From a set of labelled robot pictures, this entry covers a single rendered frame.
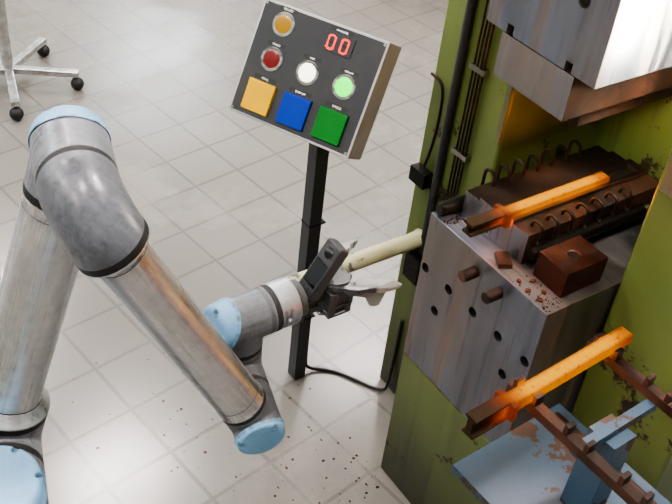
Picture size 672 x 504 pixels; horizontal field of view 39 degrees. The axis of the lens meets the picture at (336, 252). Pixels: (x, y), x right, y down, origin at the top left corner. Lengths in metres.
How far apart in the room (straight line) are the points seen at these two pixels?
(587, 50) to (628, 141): 0.67
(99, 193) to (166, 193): 2.36
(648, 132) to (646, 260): 0.46
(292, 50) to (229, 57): 2.32
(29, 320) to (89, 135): 0.34
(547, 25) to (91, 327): 1.85
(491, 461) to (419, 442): 0.65
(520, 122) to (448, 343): 0.54
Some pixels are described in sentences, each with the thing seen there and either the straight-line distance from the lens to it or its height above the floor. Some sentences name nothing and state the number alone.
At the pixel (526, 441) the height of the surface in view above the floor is 0.73.
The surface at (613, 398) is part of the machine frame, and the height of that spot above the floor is 0.65.
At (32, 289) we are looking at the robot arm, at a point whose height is 1.16.
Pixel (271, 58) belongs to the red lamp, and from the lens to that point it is 2.31.
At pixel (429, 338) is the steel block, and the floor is 0.59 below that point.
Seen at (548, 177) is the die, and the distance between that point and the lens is 2.22.
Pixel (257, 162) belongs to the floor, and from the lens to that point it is 3.87.
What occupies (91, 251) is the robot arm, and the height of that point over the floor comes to 1.33.
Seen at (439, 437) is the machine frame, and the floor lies 0.33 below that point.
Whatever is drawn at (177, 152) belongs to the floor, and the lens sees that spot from 3.91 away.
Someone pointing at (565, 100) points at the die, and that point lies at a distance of 1.85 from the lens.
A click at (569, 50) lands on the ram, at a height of 1.41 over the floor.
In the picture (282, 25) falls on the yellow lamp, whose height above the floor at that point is 1.16.
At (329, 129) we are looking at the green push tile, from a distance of 2.22.
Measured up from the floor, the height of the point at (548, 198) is 1.01.
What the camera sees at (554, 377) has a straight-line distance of 1.71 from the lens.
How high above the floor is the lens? 2.18
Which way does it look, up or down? 39 degrees down
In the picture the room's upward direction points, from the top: 7 degrees clockwise
